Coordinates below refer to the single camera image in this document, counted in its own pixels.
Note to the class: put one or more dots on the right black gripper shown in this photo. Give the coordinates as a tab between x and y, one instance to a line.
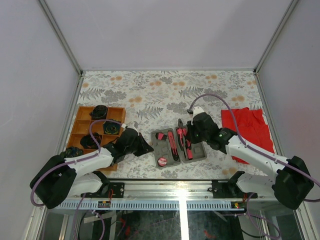
191	126

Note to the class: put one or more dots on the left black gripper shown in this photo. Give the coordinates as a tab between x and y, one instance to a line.
145	147

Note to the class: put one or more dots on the pink black bit holder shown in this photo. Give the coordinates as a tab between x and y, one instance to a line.
161	136

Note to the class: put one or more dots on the small red tape measure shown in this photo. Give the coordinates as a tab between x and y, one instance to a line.
162	161

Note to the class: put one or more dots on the pink black pliers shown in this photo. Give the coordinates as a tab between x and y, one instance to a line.
181	130

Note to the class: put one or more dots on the grey plastic tool case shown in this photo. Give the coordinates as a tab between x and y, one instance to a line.
162	148

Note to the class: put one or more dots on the pink black utility knife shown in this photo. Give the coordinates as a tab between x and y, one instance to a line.
173	146

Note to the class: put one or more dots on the pink black screwdriver short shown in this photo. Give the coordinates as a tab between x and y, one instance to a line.
189	154

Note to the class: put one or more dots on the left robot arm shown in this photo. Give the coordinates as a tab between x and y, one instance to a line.
61	178

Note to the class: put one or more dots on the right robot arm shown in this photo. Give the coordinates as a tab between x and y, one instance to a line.
287	178

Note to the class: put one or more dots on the rolled dark sock middle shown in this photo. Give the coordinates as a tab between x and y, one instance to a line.
112	127

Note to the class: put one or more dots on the rolled dark sock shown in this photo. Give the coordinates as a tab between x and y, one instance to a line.
87	142
99	112
112	127

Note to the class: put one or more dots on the red cloth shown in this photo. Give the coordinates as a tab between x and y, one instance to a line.
253	127

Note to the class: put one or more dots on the rolled dark sock top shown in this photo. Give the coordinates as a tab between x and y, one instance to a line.
99	112

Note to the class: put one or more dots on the orange wooden divided tray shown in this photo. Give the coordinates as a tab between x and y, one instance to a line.
82	124

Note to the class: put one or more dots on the rolled dark sock lower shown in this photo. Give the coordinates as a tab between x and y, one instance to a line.
87	142

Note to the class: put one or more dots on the rolled dark sock outside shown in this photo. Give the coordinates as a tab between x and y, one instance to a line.
71	152

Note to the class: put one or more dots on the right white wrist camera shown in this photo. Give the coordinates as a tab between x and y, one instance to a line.
195	111

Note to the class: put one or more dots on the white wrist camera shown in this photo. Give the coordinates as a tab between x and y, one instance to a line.
132	125
195	111

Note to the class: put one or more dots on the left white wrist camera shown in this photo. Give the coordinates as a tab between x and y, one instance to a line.
132	125

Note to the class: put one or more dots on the aluminium front rail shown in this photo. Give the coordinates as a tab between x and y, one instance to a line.
194	195

